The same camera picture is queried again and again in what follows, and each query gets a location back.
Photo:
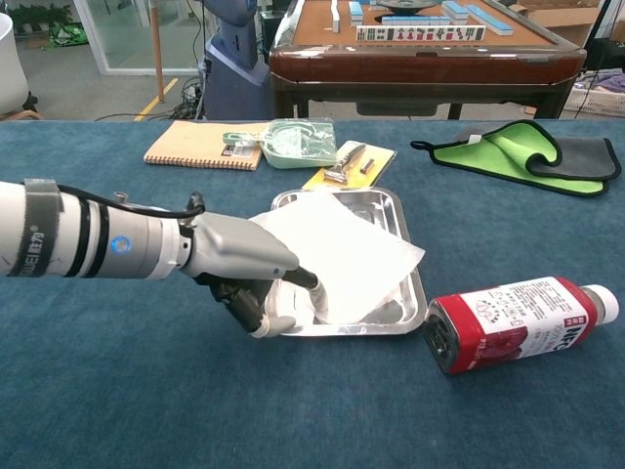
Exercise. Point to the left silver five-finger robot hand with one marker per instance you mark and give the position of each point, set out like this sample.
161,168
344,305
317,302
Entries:
234,249

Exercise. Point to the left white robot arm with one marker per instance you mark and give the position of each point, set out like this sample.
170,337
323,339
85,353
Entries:
73,234

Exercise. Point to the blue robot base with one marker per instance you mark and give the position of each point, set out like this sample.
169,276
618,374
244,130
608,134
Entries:
234,83

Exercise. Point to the silver metal tray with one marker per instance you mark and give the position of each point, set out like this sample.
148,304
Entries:
376,202

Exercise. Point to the kraft spiral notebook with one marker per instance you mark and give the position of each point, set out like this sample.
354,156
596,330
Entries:
195,144

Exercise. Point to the packaged green mini dustpan set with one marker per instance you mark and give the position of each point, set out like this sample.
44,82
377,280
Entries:
298,144

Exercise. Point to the blue felt table cover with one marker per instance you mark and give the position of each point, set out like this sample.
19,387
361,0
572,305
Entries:
146,381

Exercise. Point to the razor on yellow card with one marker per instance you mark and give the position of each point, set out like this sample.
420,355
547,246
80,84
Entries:
378,156

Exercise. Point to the wooden pole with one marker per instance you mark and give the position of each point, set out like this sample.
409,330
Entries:
157,58

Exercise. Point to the white standing mahjong tile bar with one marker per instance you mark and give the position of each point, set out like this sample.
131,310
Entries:
335,14

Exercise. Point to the brown mahjong table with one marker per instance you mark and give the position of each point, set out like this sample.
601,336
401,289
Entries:
415,68

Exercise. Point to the blue-backed mahjong tile stack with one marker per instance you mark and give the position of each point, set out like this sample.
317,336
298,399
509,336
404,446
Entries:
415,20
490,20
356,12
455,10

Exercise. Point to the green and grey microfiber cloth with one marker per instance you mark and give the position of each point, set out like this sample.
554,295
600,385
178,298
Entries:
488,156

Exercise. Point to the green bag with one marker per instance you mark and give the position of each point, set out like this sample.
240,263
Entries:
68,35

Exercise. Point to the face-up mahjong tile row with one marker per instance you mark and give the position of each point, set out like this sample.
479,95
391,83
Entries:
420,33

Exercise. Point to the red juice bottle white cap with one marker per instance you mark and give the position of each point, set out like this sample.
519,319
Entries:
512,317

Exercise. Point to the white chair with wooden legs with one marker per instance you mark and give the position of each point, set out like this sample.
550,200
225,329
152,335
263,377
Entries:
10,63

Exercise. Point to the dark green potted plants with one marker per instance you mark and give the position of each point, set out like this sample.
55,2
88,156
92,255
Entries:
39,14

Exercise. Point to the white plastic basket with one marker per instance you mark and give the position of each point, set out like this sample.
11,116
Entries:
600,102

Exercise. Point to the cardboard box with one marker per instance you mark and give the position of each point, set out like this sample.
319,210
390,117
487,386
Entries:
566,22

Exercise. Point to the purple cloth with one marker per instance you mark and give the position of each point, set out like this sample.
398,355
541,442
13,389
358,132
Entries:
615,80

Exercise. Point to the black case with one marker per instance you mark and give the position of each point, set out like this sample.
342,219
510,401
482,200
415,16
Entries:
608,54

